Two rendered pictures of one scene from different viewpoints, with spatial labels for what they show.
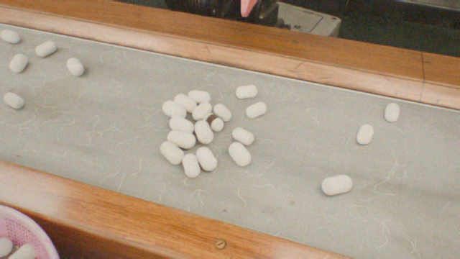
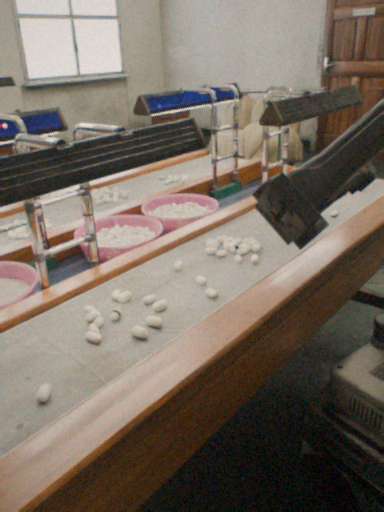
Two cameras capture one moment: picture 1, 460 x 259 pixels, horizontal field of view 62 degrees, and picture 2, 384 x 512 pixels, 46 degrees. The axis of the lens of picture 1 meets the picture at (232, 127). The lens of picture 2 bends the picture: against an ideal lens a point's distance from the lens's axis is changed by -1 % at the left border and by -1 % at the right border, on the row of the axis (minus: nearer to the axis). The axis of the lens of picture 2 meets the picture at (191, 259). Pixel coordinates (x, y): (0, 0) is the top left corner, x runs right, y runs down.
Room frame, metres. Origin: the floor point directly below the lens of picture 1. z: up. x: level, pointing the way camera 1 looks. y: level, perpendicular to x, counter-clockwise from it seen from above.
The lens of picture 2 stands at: (0.76, -1.07, 1.27)
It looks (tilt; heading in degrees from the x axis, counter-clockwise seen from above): 25 degrees down; 115
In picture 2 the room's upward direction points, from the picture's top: 2 degrees counter-clockwise
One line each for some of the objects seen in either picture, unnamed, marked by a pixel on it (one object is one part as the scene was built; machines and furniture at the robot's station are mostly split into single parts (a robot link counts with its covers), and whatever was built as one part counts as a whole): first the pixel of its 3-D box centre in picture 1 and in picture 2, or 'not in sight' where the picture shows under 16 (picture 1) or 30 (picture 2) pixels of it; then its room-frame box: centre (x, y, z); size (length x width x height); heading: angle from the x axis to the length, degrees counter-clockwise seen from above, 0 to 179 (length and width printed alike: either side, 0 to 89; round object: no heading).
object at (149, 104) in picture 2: not in sight; (193, 97); (-0.04, 0.76, 1.08); 0.62 x 0.08 x 0.07; 73
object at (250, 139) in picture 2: not in sight; (262, 145); (-0.39, 3.10, 0.40); 0.74 x 0.56 x 0.38; 71
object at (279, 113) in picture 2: not in sight; (317, 103); (0.49, 0.60, 1.08); 0.62 x 0.08 x 0.07; 73
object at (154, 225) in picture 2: not in sight; (120, 243); (0.02, 0.00, 0.72); 0.27 x 0.27 x 0.10
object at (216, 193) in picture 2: not in sight; (209, 141); (0.03, 0.74, 0.90); 0.20 x 0.19 x 0.45; 73
